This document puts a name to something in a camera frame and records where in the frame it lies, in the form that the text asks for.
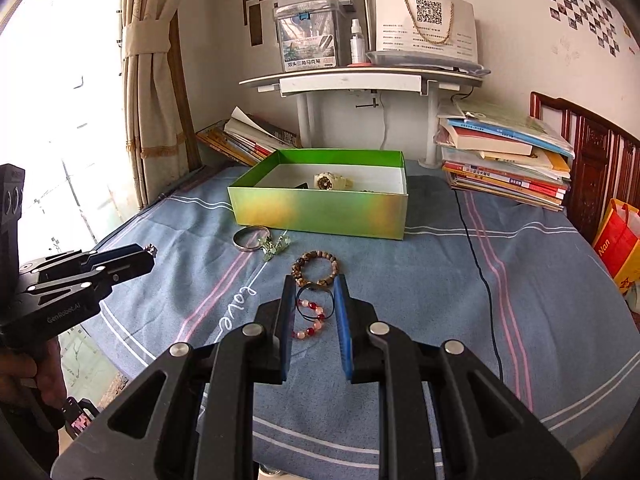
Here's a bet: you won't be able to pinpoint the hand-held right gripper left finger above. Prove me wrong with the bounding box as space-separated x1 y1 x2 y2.
50 275 298 480

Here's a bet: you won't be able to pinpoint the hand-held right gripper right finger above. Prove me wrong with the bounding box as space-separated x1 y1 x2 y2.
332 274 583 480

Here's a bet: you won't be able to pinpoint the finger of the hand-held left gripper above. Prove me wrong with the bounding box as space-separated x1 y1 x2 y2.
15 259 154 311
20 243 157 281

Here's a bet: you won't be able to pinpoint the red and pink bead bracelet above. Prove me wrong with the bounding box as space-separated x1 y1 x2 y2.
294 296 335 342

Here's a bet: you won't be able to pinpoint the green cardboard box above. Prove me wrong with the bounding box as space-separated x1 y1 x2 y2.
227 148 407 242

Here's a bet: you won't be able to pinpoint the cream wrist watch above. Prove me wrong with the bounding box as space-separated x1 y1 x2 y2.
314 172 357 192

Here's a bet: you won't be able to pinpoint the person's left hand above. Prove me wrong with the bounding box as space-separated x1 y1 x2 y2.
0 342 68 411

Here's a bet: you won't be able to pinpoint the pale green charm pendant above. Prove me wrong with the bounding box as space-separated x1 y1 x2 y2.
257 232 293 262

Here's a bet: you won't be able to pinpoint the blue striped cloth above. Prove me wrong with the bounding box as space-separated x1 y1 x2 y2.
82 160 640 466

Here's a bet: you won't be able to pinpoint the silver bangle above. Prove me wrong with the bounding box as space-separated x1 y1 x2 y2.
233 226 272 252

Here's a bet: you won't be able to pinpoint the window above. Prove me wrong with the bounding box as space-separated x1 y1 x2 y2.
0 0 151 261

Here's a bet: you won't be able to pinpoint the leaning pile of books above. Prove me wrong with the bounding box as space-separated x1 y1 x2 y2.
196 106 301 167

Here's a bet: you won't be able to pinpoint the beige curtain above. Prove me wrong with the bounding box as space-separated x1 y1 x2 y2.
120 0 203 211

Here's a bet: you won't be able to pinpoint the tall stack of books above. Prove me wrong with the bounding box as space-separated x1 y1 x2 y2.
436 97 576 212

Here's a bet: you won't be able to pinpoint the white desk shelf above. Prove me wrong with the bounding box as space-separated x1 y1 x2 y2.
239 67 485 168

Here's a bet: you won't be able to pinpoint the grey plastic tray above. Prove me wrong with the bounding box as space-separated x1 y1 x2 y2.
366 51 485 73

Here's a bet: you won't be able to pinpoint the small white spray bottle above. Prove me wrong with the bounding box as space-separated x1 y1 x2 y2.
350 19 366 66

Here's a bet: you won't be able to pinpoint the orange shopping bag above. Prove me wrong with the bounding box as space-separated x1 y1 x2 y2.
592 198 640 296

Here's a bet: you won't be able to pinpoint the clear plastic marker box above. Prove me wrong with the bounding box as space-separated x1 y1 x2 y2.
272 0 346 73

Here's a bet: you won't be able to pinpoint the dark wooden headboard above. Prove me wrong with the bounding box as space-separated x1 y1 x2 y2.
530 91 640 246

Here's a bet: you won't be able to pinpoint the white paper bag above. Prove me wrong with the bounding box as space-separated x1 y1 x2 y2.
375 0 477 61

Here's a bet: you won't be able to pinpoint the brown bead bracelet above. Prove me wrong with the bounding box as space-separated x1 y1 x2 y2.
291 251 338 286

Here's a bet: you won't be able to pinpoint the black cable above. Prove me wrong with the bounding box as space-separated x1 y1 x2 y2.
452 190 503 378

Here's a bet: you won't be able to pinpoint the dark wall stickers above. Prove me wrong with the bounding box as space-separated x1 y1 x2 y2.
237 0 278 46

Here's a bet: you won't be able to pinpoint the wall photo collage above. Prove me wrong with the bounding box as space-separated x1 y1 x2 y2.
539 0 621 56

